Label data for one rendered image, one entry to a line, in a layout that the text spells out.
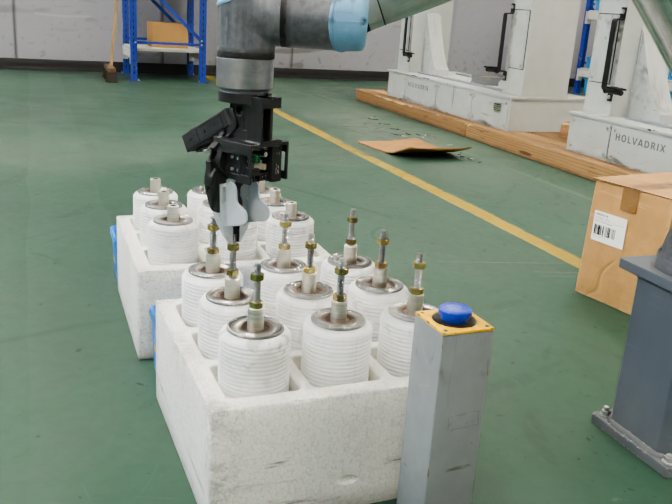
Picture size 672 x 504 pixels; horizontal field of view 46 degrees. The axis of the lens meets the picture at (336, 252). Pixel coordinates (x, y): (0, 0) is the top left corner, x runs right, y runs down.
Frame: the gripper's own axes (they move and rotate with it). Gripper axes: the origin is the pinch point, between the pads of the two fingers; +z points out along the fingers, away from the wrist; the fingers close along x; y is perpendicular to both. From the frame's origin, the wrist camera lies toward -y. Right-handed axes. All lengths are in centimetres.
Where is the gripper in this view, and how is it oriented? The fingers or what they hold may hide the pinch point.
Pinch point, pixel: (231, 232)
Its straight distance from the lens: 112.1
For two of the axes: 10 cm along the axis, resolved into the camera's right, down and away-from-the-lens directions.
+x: 6.5, -1.9, 7.4
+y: 7.6, 2.4, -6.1
